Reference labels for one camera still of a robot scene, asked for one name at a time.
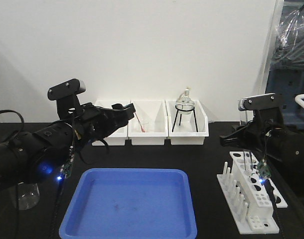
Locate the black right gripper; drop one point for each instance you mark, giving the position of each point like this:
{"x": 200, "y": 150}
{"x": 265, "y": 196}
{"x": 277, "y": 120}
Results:
{"x": 253, "y": 135}

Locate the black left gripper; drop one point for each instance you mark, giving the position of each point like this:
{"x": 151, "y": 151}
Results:
{"x": 97, "y": 123}

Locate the clear glass test tube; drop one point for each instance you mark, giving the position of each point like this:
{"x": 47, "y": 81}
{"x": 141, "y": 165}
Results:
{"x": 248, "y": 164}

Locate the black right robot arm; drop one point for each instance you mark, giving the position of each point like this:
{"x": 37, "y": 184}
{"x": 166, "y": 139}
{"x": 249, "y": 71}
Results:
{"x": 280, "y": 145}

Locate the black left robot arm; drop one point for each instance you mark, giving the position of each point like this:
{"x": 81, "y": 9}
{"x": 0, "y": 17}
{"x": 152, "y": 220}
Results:
{"x": 30, "y": 158}

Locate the white test tube rack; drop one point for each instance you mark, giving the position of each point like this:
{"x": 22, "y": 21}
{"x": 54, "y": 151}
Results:
{"x": 247, "y": 197}

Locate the blue-grey pegboard drying rack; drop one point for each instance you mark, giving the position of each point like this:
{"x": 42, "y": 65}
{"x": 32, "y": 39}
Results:
{"x": 288, "y": 83}

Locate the small beaker in bin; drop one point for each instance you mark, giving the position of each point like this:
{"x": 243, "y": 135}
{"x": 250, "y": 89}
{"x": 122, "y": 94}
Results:
{"x": 146, "y": 126}

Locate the left white storage bin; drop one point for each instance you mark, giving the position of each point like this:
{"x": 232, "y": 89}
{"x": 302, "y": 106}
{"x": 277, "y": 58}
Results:
{"x": 119, "y": 137}

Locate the white storage bin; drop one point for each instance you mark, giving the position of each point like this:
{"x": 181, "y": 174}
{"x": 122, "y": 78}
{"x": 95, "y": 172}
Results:
{"x": 119, "y": 137}
{"x": 155, "y": 112}
{"x": 189, "y": 129}

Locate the middle white storage bin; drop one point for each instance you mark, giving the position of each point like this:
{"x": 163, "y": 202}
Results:
{"x": 155, "y": 112}

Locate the right green circuit board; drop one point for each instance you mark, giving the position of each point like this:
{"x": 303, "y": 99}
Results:
{"x": 263, "y": 170}

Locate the green circuit board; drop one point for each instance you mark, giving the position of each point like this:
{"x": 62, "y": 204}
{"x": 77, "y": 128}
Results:
{"x": 263, "y": 170}
{"x": 66, "y": 168}

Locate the right white storage bin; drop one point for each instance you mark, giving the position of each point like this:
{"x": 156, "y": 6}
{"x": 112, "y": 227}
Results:
{"x": 189, "y": 129}

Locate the glass alcohol lamp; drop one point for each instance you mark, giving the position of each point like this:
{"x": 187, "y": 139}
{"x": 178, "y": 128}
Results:
{"x": 184, "y": 103}

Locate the left green circuit board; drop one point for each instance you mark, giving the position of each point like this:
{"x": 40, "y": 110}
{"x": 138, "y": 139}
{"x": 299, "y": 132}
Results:
{"x": 66, "y": 168}

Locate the blue plastic tray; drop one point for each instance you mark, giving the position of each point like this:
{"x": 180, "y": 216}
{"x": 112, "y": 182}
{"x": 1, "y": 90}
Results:
{"x": 130, "y": 203}

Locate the plastic bag of pegs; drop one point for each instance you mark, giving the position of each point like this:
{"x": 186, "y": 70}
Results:
{"x": 289, "y": 46}

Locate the clear glass beaker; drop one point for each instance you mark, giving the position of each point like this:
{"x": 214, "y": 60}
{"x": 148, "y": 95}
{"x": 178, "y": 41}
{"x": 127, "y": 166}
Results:
{"x": 28, "y": 196}

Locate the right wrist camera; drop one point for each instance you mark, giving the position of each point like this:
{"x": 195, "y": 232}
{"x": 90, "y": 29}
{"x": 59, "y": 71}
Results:
{"x": 266, "y": 108}

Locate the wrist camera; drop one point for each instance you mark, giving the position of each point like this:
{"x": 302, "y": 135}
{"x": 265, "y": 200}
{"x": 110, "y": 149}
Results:
{"x": 266, "y": 108}
{"x": 65, "y": 95}

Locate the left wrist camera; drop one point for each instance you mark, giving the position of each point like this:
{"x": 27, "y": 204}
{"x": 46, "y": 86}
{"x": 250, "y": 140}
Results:
{"x": 65, "y": 95}

